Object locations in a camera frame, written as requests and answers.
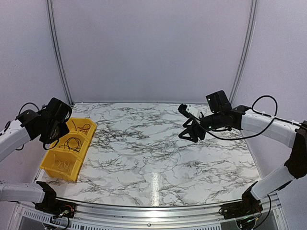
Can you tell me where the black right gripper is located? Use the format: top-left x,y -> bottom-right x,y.
179,111 -> 224,143

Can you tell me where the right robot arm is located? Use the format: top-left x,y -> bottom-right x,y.
178,90 -> 307,215

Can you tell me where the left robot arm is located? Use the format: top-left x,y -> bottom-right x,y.
0,98 -> 72,213

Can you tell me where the yellow bin middle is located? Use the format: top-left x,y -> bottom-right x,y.
50,132 -> 90,160

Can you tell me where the yellow bin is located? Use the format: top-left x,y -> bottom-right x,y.
66,117 -> 97,143
40,149 -> 84,182
50,132 -> 90,160

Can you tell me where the yellow bin far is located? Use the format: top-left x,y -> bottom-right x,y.
66,117 -> 97,143

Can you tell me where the yellow bin near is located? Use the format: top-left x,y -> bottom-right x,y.
40,149 -> 84,182

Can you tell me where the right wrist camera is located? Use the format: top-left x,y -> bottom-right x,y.
178,104 -> 204,119

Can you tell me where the left corner aluminium post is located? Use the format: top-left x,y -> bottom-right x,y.
47,0 -> 74,106

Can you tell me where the corner aluminium post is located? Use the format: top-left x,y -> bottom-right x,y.
47,0 -> 74,106
230,0 -> 259,104

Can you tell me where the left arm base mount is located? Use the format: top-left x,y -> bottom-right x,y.
34,199 -> 76,219

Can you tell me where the right corner aluminium post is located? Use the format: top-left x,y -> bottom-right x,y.
230,0 -> 259,104

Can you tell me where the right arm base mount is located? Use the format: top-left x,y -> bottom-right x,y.
218,201 -> 263,219

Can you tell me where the aluminium front rail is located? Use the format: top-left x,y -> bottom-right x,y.
14,196 -> 283,230

